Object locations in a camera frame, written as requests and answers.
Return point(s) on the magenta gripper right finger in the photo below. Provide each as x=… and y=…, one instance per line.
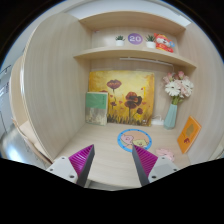
x=151, y=168

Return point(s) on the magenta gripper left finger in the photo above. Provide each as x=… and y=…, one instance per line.
x=76, y=167

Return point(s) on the pink cartoon computer mouse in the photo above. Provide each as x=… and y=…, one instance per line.
x=166, y=153

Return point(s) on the round cartoon pig mouse pad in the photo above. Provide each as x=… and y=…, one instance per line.
x=130, y=137

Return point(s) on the white power strip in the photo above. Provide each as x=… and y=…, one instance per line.
x=157, y=120

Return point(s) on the light blue ribbed vase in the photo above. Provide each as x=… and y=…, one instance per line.
x=170, y=119

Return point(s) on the orange booklet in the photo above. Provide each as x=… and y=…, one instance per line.
x=188, y=134

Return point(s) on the green book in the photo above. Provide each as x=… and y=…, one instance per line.
x=96, y=108

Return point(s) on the yellow poppy flower painting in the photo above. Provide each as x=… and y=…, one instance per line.
x=130, y=95

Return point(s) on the pink and white flower bouquet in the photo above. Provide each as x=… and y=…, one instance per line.
x=178, y=86

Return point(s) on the wooden desk hutch shelf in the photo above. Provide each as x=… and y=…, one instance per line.
x=48, y=82

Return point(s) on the white LED light bar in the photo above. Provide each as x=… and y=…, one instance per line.
x=146, y=60

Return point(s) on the right small potted plant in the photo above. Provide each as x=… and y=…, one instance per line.
x=150, y=41

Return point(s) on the small potted plant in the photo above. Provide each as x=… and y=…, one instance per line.
x=150, y=41
x=120, y=40

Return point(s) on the red lucky plush toy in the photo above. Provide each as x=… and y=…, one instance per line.
x=163, y=43

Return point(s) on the left small potted plant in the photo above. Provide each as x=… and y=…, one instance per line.
x=120, y=40

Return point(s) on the purple round number sign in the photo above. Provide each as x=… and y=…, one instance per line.
x=135, y=38

